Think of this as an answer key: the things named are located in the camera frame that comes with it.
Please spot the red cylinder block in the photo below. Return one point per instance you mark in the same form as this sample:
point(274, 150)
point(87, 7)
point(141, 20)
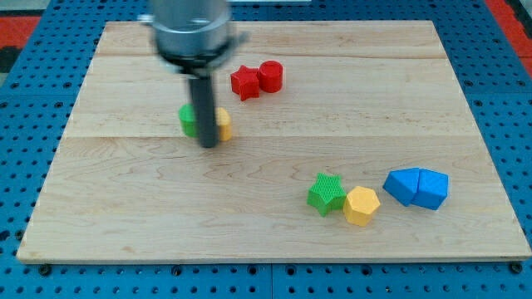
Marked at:
point(271, 76)

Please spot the wooden board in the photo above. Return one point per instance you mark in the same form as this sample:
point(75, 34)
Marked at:
point(359, 99)

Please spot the yellow heart block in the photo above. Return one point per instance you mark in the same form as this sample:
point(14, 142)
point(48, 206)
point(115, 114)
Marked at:
point(224, 123)

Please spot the green circle block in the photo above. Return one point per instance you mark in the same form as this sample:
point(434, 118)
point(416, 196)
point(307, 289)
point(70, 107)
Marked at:
point(187, 120)

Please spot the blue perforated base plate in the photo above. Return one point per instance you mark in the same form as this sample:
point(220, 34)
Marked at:
point(40, 90)

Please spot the blue cube block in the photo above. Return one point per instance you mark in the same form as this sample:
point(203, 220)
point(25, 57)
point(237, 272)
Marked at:
point(402, 184)

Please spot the yellow hexagon block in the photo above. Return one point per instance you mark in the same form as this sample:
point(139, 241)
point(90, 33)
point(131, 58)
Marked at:
point(360, 206)

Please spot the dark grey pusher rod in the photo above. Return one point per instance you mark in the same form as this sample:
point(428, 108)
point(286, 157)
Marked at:
point(203, 102)

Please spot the red star block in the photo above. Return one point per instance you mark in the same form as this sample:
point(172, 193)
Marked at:
point(245, 82)

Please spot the blue pentagon block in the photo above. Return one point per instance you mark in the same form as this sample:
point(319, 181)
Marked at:
point(432, 189)

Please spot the green star block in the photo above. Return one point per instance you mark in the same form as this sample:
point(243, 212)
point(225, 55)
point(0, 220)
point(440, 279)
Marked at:
point(326, 194)

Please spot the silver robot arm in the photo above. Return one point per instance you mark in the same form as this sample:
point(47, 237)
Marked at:
point(195, 37)

